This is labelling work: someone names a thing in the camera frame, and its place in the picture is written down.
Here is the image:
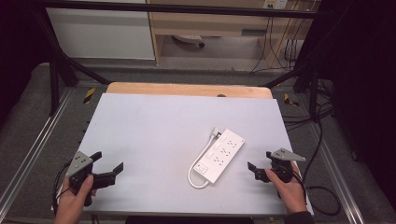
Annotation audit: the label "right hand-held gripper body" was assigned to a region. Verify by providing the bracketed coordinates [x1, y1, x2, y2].
[269, 147, 307, 184]

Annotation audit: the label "aluminium floor rail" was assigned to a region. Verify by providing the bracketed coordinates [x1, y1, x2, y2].
[0, 89, 73, 213]
[310, 123, 366, 224]

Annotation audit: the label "wooden desk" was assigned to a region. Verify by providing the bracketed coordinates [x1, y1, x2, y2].
[146, 0, 314, 68]

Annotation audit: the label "white cabinet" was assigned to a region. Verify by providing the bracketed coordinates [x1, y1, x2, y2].
[45, 7, 156, 61]

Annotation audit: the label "person's right hand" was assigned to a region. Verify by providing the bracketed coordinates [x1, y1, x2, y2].
[264, 167, 308, 216]

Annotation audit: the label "white wall socket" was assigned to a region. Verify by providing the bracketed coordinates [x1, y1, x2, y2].
[262, 0, 290, 10]

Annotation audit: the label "hanging black cables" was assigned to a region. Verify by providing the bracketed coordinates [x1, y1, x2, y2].
[249, 15, 304, 75]

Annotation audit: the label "white power strip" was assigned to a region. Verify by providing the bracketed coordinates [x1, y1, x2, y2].
[192, 128, 247, 185]

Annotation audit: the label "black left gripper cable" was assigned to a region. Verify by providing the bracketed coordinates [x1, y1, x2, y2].
[51, 161, 73, 217]

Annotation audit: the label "black metal frame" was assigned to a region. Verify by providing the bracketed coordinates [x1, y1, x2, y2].
[30, 0, 335, 119]

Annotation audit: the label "person's dark clothing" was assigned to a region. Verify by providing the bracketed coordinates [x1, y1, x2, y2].
[125, 216, 255, 224]

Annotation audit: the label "bundle of black floor cables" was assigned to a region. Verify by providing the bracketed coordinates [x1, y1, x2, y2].
[281, 92, 335, 133]

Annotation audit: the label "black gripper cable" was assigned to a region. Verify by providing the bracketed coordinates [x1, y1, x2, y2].
[51, 161, 73, 217]
[292, 118, 342, 217]

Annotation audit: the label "yellow black tape strip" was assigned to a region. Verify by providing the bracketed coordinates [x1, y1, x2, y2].
[283, 92, 301, 107]
[82, 87, 96, 105]

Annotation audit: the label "wooden table board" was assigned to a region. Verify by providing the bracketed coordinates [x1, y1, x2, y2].
[106, 81, 275, 100]

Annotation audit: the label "white power strip cable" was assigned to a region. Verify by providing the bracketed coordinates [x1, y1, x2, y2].
[187, 135, 219, 189]

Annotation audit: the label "white chair base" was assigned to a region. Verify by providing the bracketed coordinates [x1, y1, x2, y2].
[172, 34, 206, 49]

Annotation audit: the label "person's left hand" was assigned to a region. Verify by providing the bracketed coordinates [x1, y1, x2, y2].
[53, 175, 94, 224]

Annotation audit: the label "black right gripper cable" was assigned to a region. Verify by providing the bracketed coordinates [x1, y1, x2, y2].
[292, 118, 342, 217]

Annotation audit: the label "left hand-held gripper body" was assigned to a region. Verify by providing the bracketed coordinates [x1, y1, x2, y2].
[65, 150, 108, 207]

